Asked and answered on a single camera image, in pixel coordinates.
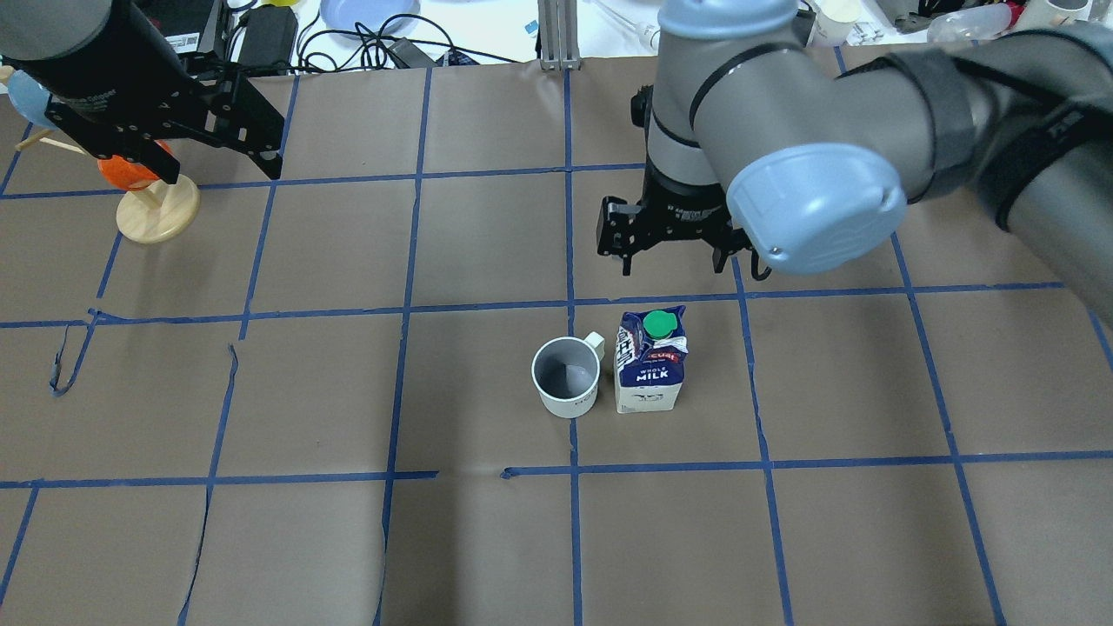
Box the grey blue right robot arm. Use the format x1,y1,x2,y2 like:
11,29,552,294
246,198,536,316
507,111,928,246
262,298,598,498
595,1,1112,323

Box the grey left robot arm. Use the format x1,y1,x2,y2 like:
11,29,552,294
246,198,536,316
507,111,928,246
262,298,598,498
1,1,285,183

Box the black power adapter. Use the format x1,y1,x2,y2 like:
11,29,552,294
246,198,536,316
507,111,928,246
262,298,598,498
236,4,297,77

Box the light blue cup on stand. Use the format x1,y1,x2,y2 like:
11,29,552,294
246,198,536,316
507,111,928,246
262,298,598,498
4,69,59,131

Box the aluminium profile post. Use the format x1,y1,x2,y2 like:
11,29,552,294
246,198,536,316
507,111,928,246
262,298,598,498
536,0,582,71

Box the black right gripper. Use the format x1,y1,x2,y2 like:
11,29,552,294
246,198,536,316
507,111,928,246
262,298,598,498
595,170,752,276

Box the white paper cup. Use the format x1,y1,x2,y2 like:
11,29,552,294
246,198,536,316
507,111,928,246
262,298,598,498
807,0,861,48

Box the white grey mug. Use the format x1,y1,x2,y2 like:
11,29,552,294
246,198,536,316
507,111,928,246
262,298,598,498
530,332,605,420

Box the wooden mug tree stand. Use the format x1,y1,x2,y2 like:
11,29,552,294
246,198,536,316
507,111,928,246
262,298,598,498
16,135,201,245

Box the blue white milk carton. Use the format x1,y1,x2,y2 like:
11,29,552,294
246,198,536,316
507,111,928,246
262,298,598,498
613,305,690,415

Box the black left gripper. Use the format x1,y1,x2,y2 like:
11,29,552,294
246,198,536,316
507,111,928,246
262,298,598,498
45,53,285,180

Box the blue plate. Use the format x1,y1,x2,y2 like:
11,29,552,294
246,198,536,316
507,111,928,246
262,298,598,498
319,0,420,32

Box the orange cup on stand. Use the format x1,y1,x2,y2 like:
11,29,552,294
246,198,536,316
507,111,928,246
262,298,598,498
97,156,164,193

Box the black cable bundle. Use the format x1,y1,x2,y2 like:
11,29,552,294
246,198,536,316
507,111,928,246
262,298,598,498
296,9,540,72

